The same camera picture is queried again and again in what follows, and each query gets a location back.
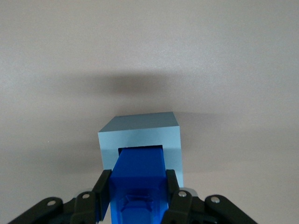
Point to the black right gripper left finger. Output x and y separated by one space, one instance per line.
102 193

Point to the gray square base block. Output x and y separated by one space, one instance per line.
140 136

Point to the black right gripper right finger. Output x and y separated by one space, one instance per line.
177 198

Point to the blue plastic part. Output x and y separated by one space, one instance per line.
139 184

